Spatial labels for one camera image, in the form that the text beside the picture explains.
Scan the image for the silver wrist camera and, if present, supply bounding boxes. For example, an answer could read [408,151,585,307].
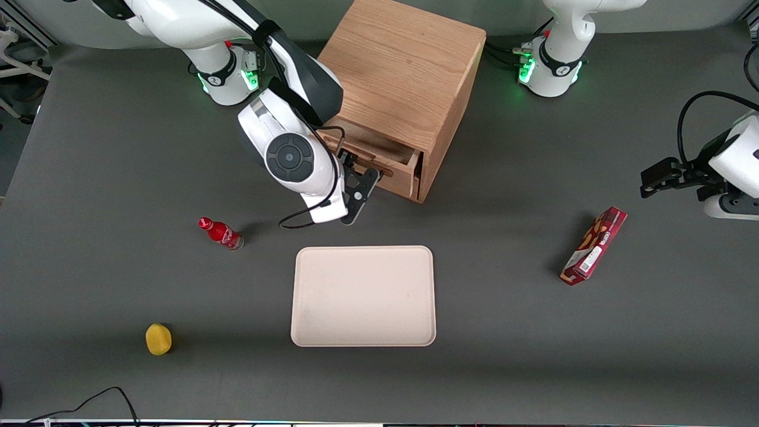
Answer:
[704,193,759,221]
[308,189,349,224]

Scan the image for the red soda bottle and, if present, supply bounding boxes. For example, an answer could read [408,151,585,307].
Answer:
[198,216,244,251]

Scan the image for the black left arm base cables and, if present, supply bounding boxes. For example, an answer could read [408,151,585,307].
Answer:
[483,39,537,72]

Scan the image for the wooden drawer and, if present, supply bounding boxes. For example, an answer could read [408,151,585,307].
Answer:
[323,117,425,203]

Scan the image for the yellow lemon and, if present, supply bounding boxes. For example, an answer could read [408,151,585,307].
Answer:
[145,323,173,356]

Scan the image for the metal frame rail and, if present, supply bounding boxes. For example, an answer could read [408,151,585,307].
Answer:
[0,0,60,51]

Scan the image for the black cable on table edge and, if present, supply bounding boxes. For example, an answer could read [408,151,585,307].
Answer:
[24,387,140,427]

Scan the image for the wooden drawer cabinet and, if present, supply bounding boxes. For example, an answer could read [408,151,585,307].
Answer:
[317,0,487,203]

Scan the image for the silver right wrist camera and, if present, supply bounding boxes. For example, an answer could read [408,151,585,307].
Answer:
[308,189,349,224]

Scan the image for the red cookie box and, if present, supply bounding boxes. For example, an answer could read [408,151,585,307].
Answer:
[560,206,628,286]

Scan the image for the black looped wrist cable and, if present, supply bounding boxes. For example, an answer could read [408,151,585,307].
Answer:
[677,90,759,167]

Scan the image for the black hanging cable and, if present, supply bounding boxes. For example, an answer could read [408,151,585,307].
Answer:
[744,42,759,93]

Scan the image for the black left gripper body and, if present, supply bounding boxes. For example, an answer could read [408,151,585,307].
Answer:
[682,132,739,187]

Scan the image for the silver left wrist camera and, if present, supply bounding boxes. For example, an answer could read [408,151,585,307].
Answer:
[704,193,759,221]

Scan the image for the cream plastic tray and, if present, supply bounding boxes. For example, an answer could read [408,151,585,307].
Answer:
[291,246,437,348]

